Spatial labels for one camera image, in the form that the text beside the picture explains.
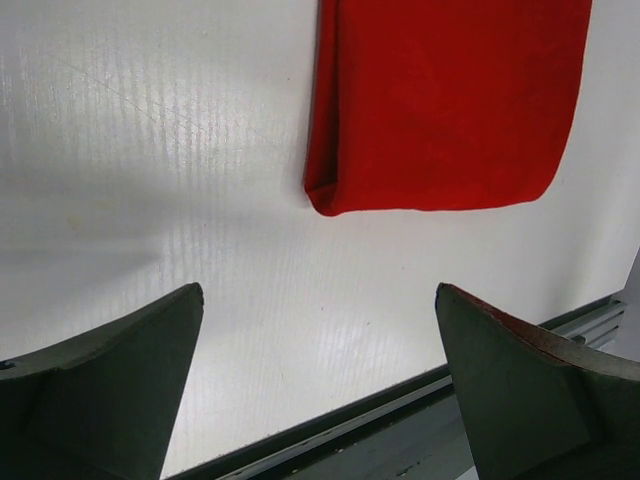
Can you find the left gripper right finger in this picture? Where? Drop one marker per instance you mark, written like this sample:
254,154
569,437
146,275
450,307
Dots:
536,405

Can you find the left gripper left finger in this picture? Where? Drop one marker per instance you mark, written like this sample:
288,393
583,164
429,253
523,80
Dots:
102,404

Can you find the red t shirt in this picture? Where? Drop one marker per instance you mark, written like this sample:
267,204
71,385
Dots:
441,105

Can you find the aluminium front rail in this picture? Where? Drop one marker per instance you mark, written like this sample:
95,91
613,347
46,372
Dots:
413,430

